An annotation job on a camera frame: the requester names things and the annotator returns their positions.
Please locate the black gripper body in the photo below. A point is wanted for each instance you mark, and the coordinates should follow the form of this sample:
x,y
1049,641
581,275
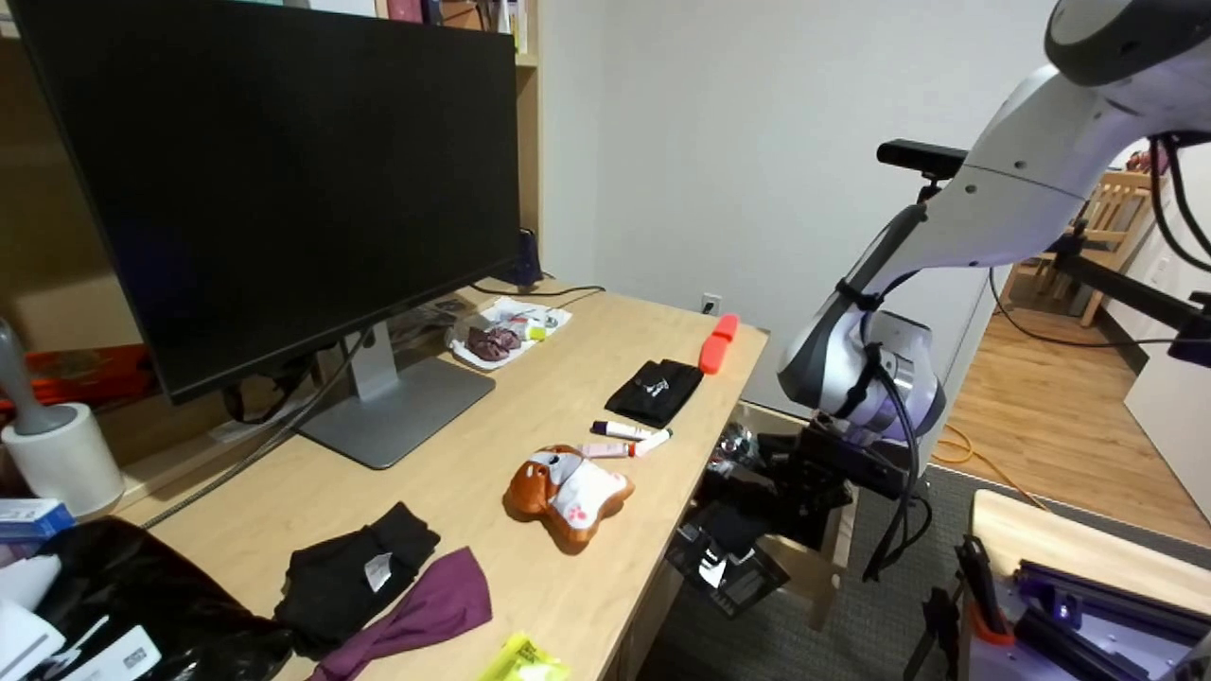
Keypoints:
x,y
875,466

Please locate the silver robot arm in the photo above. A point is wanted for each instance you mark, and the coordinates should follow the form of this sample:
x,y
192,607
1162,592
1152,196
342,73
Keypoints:
x,y
1119,73

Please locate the wooden drawer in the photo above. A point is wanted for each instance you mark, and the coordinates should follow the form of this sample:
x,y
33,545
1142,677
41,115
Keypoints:
x,y
828,565

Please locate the orange plastic object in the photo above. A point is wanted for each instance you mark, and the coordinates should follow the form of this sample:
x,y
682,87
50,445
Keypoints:
x,y
717,346

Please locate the black wallet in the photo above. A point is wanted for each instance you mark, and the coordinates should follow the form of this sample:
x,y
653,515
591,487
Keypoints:
x,y
658,392

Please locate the red white marker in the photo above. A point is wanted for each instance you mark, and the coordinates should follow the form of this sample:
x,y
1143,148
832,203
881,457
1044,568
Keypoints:
x,y
621,440

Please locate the brown plush toy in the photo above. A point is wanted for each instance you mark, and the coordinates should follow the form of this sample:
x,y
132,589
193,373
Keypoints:
x,y
569,497

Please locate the colourful snack packet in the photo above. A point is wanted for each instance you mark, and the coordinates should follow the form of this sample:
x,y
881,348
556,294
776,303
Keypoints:
x,y
504,332

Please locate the yellow green packet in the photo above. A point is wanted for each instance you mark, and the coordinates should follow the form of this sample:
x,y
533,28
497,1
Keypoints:
x,y
525,660

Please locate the wooden chair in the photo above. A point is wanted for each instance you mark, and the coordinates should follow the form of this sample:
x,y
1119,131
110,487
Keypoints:
x,y
1109,223

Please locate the purple cloth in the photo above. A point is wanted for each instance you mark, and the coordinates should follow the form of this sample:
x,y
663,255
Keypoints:
x,y
443,603

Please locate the grey monitor stand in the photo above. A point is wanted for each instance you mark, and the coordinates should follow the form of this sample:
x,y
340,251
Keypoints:
x,y
397,411

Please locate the black folded cloth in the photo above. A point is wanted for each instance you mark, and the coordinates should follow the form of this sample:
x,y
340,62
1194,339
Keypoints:
x,y
340,585

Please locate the black computer monitor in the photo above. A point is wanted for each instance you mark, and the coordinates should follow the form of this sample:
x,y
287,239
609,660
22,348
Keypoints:
x,y
274,181

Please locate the black bag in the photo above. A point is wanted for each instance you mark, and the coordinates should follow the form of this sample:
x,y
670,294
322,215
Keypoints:
x,y
132,582

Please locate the blue box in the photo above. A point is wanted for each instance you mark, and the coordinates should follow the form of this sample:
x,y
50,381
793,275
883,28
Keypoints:
x,y
33,518

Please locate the black camera on boom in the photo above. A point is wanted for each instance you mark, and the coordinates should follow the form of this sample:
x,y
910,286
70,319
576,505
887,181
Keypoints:
x,y
1074,255

